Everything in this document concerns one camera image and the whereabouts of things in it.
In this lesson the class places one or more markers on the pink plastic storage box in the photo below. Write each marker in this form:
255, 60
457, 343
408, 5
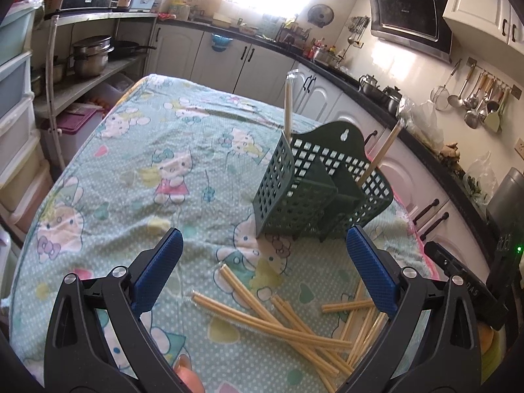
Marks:
75, 131

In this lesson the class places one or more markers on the small round wall fan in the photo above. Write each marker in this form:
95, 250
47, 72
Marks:
320, 15

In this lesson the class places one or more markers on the stainless stove pot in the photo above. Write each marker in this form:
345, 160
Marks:
325, 55

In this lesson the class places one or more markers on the blue bowl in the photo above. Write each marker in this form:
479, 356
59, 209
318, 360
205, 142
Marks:
221, 41

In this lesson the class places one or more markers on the white metal shelf rack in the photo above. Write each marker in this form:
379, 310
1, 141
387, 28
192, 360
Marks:
82, 86

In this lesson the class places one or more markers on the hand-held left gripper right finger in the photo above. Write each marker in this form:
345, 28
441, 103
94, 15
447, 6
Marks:
370, 270

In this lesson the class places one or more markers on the plastic drawer tower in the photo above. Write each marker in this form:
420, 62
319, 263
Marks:
16, 90

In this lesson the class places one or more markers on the cartoon cat printed blanket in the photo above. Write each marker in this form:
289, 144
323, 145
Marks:
143, 139

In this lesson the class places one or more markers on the row of hanging kitchen utensils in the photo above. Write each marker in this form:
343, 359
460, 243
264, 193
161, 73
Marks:
475, 102

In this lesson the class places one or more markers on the stacked stainless steel pots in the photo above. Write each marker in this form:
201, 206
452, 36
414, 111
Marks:
92, 55

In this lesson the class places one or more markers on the pile of chopsticks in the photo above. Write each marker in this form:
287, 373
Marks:
245, 312

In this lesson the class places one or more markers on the black range hood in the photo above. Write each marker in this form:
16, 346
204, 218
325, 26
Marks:
405, 16

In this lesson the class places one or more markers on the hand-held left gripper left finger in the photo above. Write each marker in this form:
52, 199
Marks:
161, 266

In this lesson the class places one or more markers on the person's left hand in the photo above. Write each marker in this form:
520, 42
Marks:
190, 376

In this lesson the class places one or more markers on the clear plastic bag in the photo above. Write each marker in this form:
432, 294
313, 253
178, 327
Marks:
481, 176
425, 123

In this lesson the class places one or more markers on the small steel pot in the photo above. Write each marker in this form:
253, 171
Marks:
55, 73

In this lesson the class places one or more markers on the small hanging utensil set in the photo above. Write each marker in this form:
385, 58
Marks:
359, 28

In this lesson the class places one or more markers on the black frying pan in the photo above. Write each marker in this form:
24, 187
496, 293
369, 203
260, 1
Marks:
125, 48

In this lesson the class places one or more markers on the green plastic utensil basket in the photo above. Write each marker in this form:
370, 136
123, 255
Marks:
294, 196

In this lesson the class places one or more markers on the grey container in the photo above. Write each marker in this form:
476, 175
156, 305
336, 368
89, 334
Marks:
507, 196

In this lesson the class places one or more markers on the white upper cabinet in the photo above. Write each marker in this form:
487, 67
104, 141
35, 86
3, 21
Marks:
479, 0

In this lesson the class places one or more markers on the bamboo chopstick pair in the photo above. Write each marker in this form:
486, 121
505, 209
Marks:
288, 110
380, 151

